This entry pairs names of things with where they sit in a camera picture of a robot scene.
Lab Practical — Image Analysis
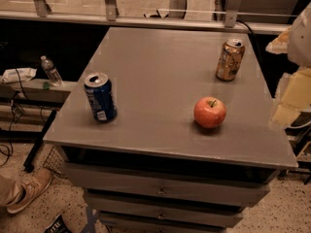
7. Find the clear plastic water bottle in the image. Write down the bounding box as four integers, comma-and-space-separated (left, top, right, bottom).
41, 55, 63, 86

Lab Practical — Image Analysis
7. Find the wire mesh basket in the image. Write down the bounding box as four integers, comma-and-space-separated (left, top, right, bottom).
43, 147, 66, 179

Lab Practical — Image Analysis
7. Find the red apple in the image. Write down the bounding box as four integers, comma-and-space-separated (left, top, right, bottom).
193, 97, 226, 129

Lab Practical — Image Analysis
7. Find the orange soda can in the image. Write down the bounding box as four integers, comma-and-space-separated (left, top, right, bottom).
216, 39, 245, 82

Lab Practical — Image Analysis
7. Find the blue pepsi can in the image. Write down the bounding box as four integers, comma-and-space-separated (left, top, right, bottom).
84, 72, 117, 122

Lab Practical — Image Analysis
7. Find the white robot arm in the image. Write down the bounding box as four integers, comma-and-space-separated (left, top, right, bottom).
265, 3, 311, 126

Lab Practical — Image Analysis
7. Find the low side bench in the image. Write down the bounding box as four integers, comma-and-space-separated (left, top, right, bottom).
0, 79, 76, 173

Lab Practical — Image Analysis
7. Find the tan sneaker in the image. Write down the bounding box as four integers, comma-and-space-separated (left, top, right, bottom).
7, 168, 52, 214

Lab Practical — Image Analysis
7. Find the white crumpled cloth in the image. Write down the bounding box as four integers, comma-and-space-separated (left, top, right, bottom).
1, 68, 37, 83

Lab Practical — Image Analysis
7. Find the black cable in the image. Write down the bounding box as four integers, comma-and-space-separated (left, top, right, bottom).
0, 67, 30, 167

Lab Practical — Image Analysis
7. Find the metal window frame rail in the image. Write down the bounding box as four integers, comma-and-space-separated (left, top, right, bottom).
0, 0, 311, 36

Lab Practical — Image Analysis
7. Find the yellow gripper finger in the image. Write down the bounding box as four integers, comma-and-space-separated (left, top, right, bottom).
272, 67, 311, 126
265, 28, 290, 54

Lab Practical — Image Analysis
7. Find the black printed bag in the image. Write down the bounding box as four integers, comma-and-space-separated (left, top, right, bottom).
44, 215, 72, 233

